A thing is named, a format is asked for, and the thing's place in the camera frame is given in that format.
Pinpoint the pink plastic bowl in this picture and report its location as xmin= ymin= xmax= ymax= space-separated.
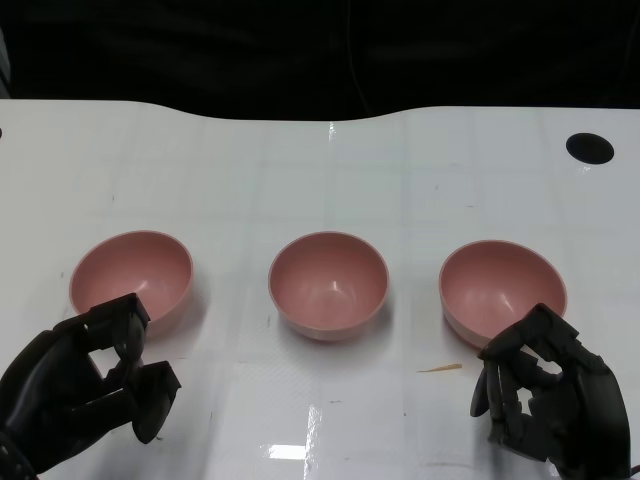
xmin=267 ymin=230 xmax=391 ymax=343
xmin=438 ymin=240 xmax=569 ymax=350
xmin=68 ymin=229 xmax=195 ymax=341

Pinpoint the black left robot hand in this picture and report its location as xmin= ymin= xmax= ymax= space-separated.
xmin=0 ymin=292 xmax=182 ymax=474

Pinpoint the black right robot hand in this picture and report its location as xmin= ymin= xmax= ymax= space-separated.
xmin=469 ymin=302 xmax=632 ymax=480

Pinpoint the grey object at table edge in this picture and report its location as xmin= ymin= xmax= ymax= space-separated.
xmin=0 ymin=24 xmax=12 ymax=99

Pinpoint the black round table grommet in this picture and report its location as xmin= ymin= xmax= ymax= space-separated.
xmin=565 ymin=132 xmax=615 ymax=164

